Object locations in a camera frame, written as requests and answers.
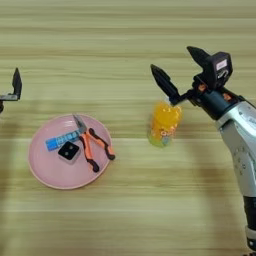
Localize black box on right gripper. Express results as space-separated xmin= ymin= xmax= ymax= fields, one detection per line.
xmin=202 ymin=51 xmax=233 ymax=90

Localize black square block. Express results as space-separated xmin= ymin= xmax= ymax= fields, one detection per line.
xmin=57 ymin=140 xmax=82 ymax=165

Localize blue glue stick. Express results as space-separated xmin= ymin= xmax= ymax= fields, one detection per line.
xmin=45 ymin=130 xmax=83 ymax=152

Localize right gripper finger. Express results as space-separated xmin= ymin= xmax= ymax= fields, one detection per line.
xmin=186 ymin=45 xmax=212 ymax=73
xmin=149 ymin=63 xmax=183 ymax=106

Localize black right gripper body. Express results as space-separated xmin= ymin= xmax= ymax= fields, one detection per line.
xmin=169 ymin=74 xmax=247 ymax=122

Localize pink round plate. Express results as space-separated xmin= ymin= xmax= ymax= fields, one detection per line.
xmin=27 ymin=113 xmax=113 ymax=190

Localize orange juice bottle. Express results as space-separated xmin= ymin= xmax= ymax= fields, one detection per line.
xmin=146 ymin=100 xmax=184 ymax=148

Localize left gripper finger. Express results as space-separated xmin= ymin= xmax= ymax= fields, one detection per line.
xmin=11 ymin=67 xmax=23 ymax=101

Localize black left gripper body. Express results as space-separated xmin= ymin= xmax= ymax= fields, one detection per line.
xmin=0 ymin=94 xmax=19 ymax=114

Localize orange black handled pliers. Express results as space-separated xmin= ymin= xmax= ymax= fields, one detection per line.
xmin=72 ymin=113 xmax=117 ymax=173

